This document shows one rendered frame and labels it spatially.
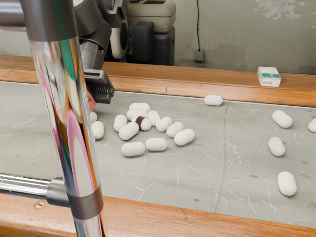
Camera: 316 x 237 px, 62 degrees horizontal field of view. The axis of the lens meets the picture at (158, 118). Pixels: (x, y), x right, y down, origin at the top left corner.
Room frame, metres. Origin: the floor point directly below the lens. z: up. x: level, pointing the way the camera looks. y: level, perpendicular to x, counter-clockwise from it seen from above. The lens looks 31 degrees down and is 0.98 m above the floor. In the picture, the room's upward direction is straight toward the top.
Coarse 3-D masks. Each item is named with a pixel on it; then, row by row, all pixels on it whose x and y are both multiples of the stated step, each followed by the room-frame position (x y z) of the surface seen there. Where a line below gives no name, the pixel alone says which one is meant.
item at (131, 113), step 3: (129, 111) 0.39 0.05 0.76; (132, 111) 0.39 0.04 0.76; (135, 111) 0.39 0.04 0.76; (138, 111) 0.39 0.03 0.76; (141, 111) 0.39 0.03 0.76; (144, 111) 0.40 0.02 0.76; (126, 114) 0.39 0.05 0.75; (129, 114) 0.39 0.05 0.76; (132, 114) 0.39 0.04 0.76; (135, 114) 0.39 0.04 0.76; (138, 114) 0.39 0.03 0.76; (141, 114) 0.39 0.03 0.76; (144, 114) 0.39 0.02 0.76; (126, 117) 0.39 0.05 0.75; (129, 117) 0.39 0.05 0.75; (132, 117) 0.39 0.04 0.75
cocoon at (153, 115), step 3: (150, 111) 0.39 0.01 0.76; (153, 111) 0.39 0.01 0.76; (150, 114) 0.39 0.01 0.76; (153, 114) 0.38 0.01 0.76; (156, 114) 0.39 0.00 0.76; (147, 117) 0.39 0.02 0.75; (150, 117) 0.38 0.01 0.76; (153, 117) 0.38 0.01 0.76; (156, 117) 0.38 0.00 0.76; (150, 120) 0.37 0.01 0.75; (153, 120) 0.37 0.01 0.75; (156, 120) 0.37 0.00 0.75; (159, 120) 0.38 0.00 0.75; (153, 123) 0.37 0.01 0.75; (156, 123) 0.37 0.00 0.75
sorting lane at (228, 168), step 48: (0, 96) 0.49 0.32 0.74; (144, 96) 0.49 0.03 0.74; (0, 144) 0.33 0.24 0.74; (48, 144) 0.33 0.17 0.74; (96, 144) 0.33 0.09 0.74; (144, 144) 0.33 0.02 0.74; (192, 144) 0.33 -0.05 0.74; (240, 144) 0.33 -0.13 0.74; (288, 144) 0.33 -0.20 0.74; (144, 192) 0.23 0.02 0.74; (192, 192) 0.23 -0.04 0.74; (240, 192) 0.23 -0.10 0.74
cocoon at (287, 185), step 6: (282, 174) 0.24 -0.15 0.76; (288, 174) 0.24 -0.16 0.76; (282, 180) 0.23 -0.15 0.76; (288, 180) 0.23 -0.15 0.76; (294, 180) 0.23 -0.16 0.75; (282, 186) 0.23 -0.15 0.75; (288, 186) 0.22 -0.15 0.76; (294, 186) 0.22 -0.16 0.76; (282, 192) 0.22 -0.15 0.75; (288, 192) 0.22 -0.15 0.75; (294, 192) 0.22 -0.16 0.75
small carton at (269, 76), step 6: (258, 72) 0.54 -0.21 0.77; (264, 72) 0.51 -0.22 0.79; (270, 72) 0.51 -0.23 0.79; (276, 72) 0.51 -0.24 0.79; (258, 78) 0.52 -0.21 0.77; (264, 78) 0.49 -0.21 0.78; (270, 78) 0.49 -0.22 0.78; (276, 78) 0.48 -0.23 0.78; (264, 84) 0.49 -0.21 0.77; (270, 84) 0.48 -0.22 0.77; (276, 84) 0.48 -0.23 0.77
